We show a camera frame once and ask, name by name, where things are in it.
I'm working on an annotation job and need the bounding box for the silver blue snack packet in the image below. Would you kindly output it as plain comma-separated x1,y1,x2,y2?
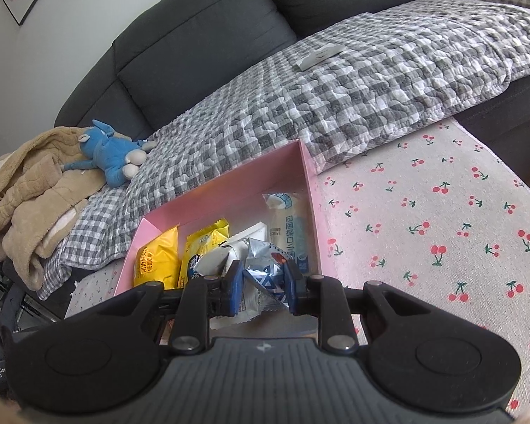
210,239,287,329

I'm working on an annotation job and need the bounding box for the yellow snack bag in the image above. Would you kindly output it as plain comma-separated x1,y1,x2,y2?
133,226,181,290

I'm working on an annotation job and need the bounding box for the clear bread packet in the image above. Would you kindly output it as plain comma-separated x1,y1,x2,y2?
263,193,310,275

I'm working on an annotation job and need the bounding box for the white nut snack bag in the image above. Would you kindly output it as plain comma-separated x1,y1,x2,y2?
193,222,268,277

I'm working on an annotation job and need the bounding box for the yellow cracker packet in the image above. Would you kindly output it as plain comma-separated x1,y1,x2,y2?
177,218,230,288

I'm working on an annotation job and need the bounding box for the pink and silver box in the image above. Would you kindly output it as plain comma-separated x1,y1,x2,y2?
114,141,333,295

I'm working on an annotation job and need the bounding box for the cherry print tablecloth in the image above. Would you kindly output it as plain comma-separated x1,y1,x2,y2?
70,119,530,423

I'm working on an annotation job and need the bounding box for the beige quilted jacket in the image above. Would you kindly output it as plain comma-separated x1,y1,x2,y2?
0,126,106,291

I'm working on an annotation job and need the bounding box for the blue plush toy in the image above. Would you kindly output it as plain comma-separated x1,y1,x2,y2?
62,120,157,188

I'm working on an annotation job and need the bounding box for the grey checkered quilt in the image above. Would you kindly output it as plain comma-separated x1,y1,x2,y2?
38,0,530,299

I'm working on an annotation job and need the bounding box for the white packet on quilt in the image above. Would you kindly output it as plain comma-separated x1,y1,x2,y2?
296,44,345,71

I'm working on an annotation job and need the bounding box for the dark grey sofa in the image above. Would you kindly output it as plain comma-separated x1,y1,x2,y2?
53,0,530,173

